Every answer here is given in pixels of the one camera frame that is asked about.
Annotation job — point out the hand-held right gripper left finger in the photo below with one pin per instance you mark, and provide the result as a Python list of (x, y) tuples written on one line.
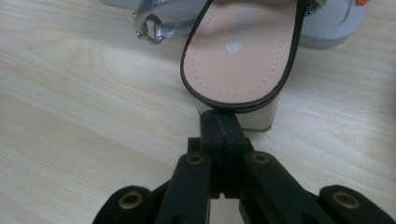
[(210, 137)]

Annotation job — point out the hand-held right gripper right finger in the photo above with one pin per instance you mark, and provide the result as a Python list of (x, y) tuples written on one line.
[(236, 140)]

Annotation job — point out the white two-tier shoe rack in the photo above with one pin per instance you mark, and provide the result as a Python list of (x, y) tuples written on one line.
[(327, 28)]

